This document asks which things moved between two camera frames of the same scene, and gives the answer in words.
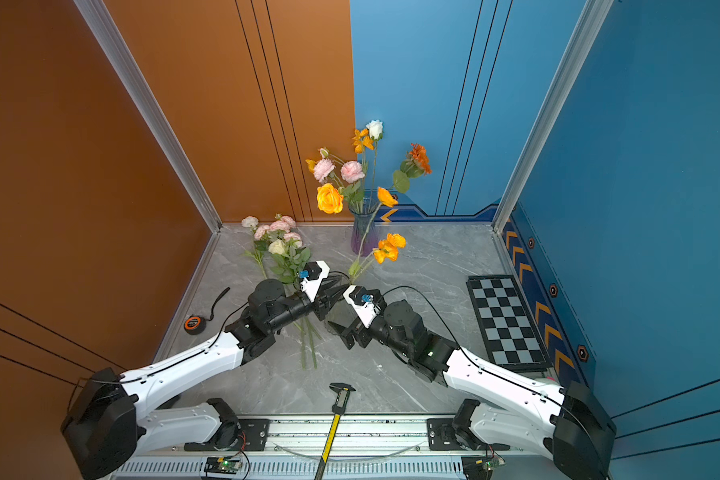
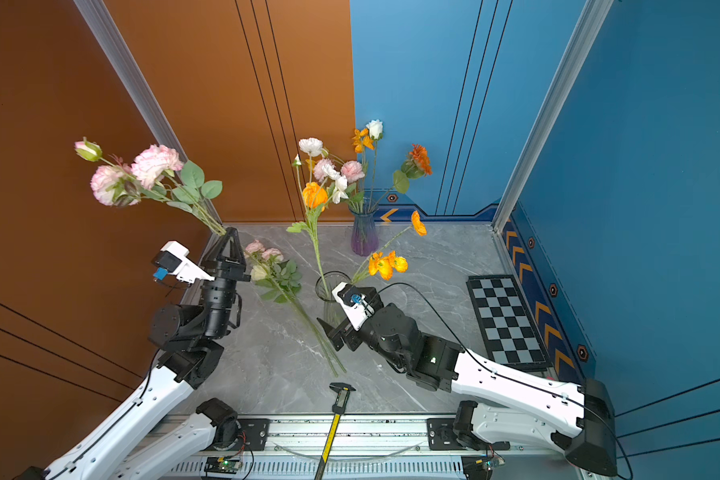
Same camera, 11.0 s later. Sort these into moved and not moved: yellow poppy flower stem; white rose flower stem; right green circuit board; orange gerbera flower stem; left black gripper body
Moved: left black gripper body
Not moved: white rose flower stem; yellow poppy flower stem; right green circuit board; orange gerbera flower stem
